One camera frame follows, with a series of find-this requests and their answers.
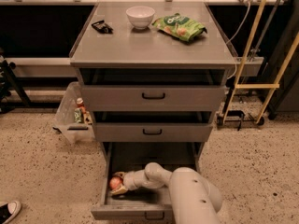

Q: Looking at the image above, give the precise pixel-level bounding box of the red apple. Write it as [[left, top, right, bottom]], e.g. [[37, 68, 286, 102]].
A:
[[109, 176, 122, 190]]

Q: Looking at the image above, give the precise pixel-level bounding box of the white bowl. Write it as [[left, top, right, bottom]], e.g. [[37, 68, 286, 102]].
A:
[[126, 6, 155, 29]]

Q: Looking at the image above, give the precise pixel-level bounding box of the green can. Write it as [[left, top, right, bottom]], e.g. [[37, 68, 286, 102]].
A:
[[74, 108, 82, 123]]

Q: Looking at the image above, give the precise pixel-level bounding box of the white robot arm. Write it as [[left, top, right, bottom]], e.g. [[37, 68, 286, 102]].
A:
[[109, 162, 222, 224]]

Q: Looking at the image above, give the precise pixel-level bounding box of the grey top drawer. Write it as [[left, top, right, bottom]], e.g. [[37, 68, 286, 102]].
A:
[[81, 85, 224, 111]]

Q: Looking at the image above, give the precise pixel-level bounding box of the black snack wrapper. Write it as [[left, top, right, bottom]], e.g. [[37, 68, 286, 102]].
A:
[[92, 21, 113, 34]]

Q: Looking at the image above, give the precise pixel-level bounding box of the grey bottom drawer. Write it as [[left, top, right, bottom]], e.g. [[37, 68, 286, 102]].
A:
[[92, 142, 204, 221]]

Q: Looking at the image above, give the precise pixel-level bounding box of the clear plastic bin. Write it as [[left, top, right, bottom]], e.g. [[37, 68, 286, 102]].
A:
[[54, 82, 95, 144]]

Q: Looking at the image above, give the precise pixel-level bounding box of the grey middle drawer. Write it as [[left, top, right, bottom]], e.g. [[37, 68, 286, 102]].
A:
[[93, 123, 212, 142]]

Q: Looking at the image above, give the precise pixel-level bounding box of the green chip bag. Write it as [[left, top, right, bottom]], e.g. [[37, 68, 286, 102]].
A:
[[152, 13, 207, 42]]

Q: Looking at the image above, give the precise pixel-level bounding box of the black white sneaker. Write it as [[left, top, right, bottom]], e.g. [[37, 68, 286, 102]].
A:
[[0, 201, 21, 224]]

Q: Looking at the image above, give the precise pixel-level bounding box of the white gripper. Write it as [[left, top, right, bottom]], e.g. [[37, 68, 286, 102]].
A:
[[110, 170, 147, 196]]

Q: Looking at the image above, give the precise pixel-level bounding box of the grey drawer cabinet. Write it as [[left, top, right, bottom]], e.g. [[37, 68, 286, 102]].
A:
[[68, 1, 238, 157]]

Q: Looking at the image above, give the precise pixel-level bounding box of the black stand left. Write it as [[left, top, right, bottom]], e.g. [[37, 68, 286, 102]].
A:
[[0, 53, 31, 114]]

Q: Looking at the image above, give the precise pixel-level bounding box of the grey drawer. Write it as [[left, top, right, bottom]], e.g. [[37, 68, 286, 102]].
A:
[[81, 85, 224, 111], [93, 123, 212, 142], [92, 142, 204, 221]]

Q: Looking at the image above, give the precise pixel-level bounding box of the yellow ladder frame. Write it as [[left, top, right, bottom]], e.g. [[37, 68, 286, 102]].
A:
[[222, 0, 299, 124]]

